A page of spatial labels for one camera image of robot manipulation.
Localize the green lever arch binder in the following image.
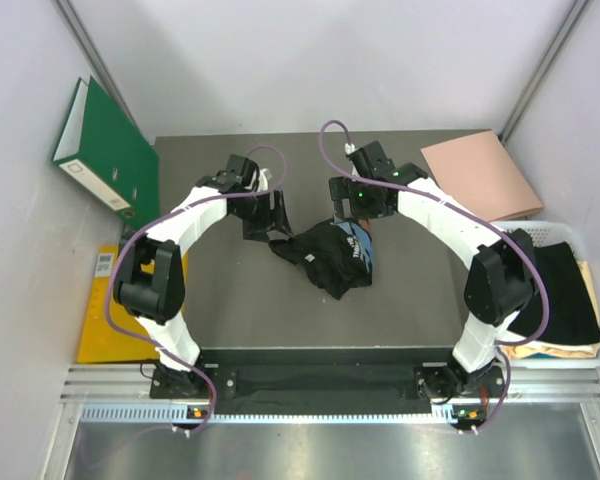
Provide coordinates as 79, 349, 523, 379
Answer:
51, 78, 160, 230

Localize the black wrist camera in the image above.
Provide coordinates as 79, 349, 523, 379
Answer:
347, 141, 395, 180
224, 155, 271, 193

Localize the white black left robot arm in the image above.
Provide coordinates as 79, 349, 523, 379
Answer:
112, 169, 291, 399

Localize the pink paper folder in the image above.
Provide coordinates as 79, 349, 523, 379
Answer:
421, 130, 543, 221

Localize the folded black t-shirt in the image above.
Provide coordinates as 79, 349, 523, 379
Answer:
535, 242, 600, 347

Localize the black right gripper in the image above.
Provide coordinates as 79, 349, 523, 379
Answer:
329, 175, 393, 224

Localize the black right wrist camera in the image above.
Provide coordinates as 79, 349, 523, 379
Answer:
347, 141, 395, 180

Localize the yellow folder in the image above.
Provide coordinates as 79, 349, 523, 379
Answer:
75, 243, 190, 364

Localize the white plastic basket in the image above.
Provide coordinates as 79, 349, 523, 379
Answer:
495, 220, 600, 370

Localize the black printed t-shirt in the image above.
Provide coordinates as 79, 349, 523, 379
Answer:
269, 218, 373, 300

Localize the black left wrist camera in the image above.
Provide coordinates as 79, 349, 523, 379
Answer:
224, 155, 271, 193

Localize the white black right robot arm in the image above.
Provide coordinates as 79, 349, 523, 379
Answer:
329, 164, 548, 402

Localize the grey slotted cable duct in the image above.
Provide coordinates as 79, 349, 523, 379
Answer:
80, 403, 457, 425

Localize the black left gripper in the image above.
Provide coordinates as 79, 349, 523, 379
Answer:
232, 189, 293, 243

